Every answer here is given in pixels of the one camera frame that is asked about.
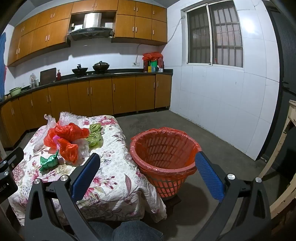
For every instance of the steel range hood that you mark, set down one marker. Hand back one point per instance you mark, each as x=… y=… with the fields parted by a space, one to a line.
x=92 y=31

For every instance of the red bottle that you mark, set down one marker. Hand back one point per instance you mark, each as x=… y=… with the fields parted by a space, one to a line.
x=59 y=76

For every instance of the red plastic bag on containers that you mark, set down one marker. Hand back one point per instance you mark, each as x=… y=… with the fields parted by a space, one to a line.
x=151 y=55

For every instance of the floral cloth covered table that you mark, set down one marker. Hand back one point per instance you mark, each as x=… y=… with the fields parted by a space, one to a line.
x=115 y=171

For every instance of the barred window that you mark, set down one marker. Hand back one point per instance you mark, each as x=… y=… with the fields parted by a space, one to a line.
x=210 y=34

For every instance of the person's knees in jeans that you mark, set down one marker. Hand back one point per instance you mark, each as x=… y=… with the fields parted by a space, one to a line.
x=136 y=231

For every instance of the black pot with lid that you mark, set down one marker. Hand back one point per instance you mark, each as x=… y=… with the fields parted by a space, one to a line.
x=101 y=67

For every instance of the person's left leg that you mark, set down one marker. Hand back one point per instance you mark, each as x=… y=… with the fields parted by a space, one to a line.
x=101 y=233

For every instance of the red plastic bag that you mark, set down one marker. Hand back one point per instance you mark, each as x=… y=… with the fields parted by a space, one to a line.
x=151 y=55
x=67 y=132

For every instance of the small orange-red plastic bag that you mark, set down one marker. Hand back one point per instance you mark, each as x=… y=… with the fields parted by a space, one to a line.
x=69 y=153

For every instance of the dark grey door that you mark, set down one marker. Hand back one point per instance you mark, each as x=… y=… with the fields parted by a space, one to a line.
x=286 y=58

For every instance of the light green plastic wrapper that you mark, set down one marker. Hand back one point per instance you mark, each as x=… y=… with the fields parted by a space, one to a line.
x=94 y=139

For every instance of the green container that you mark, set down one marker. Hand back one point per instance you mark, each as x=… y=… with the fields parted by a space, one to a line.
x=153 y=66

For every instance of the black wok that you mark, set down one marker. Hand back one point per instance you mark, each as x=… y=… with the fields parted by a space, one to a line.
x=79 y=71

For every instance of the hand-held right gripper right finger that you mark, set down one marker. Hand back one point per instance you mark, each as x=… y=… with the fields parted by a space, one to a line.
x=209 y=176

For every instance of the clear jar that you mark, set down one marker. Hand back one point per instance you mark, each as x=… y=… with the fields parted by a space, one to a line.
x=33 y=81

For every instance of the dark green foil wrapper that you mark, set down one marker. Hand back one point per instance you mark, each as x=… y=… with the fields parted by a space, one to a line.
x=48 y=162

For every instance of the black kitchen countertop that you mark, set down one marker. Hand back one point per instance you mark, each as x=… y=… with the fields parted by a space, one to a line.
x=129 y=73

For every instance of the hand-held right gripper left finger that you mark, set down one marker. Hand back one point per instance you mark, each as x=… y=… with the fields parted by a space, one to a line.
x=84 y=178

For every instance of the dark brown cutting board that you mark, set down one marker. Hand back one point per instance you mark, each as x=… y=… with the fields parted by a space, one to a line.
x=48 y=76

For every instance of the wooden upper kitchen cabinets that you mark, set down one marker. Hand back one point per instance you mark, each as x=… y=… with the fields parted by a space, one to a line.
x=46 y=34

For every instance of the clear plastic bag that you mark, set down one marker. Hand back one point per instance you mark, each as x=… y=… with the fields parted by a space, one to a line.
x=51 y=122

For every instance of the wooden lower kitchen cabinets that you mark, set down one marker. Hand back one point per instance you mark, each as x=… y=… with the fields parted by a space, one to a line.
x=99 y=97

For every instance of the green basin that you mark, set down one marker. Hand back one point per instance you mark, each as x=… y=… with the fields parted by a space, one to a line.
x=15 y=92

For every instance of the blue hanging cloth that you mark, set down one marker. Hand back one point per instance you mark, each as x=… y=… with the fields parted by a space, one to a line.
x=2 y=58

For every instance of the wooden kitchen cabinets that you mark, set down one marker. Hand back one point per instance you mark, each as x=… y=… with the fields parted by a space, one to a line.
x=46 y=34
x=99 y=97

